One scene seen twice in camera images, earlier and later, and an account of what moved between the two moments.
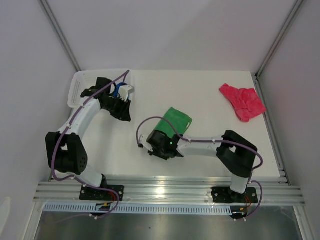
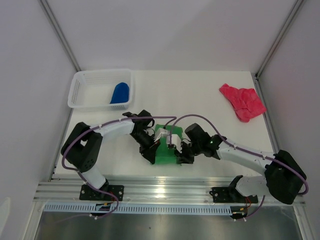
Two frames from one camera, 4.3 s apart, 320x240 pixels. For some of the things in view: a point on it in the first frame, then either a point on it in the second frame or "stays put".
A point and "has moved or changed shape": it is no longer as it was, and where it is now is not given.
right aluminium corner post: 294,9 stays put
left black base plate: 91,194 stays put
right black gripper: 153,152 to 182,158
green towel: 181,122 has moved or changed shape
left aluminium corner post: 61,33 stays put
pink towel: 245,101 stays put
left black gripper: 124,114 to 149,151
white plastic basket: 83,79 stays put
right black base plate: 224,195 stays put
